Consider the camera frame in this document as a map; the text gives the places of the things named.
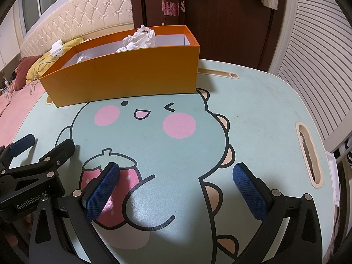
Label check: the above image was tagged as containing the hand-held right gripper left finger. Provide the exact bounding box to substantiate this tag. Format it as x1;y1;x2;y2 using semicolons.
29;162;120;264

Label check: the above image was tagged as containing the white cable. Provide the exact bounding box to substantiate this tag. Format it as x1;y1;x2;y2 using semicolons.
29;52;64;94

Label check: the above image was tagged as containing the person's left hand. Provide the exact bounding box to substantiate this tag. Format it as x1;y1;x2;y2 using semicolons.
0;214;35;256

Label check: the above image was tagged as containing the black white patterned cloth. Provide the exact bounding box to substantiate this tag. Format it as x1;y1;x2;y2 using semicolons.
345;140;352;168

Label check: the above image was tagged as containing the cream tufted headboard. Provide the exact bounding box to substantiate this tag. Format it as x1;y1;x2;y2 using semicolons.
18;0;132;64

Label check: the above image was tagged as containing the yellow pillow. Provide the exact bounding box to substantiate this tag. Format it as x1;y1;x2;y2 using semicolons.
26;37;86;84

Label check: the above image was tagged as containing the green cartoon print desktop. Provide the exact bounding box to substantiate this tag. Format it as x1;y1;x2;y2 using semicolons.
0;58;339;264

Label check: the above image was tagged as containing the dark brown door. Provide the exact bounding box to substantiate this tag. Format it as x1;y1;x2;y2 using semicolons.
130;0;286;72

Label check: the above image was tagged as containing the orange cardboard box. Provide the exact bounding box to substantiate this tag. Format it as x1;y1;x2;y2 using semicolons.
38;25;201;108

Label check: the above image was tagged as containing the red pink striped scarf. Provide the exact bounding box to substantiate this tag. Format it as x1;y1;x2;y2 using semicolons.
162;0;185;25

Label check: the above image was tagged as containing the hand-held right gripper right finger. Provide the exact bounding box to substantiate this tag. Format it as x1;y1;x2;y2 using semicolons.
232;163;323;264

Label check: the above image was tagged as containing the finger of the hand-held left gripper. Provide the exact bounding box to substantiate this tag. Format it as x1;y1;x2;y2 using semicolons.
3;139;75;183
0;134;36;171

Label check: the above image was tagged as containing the dark red pillow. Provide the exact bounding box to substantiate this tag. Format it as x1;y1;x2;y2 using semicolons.
11;56;43;91

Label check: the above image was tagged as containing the white louvered door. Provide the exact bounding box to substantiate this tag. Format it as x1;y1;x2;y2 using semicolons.
268;0;352;154

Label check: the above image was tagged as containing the white charger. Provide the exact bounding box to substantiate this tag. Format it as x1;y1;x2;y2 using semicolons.
50;41;66;58

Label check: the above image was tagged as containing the pink blanket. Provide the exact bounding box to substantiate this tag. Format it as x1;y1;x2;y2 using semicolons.
0;82;48;143

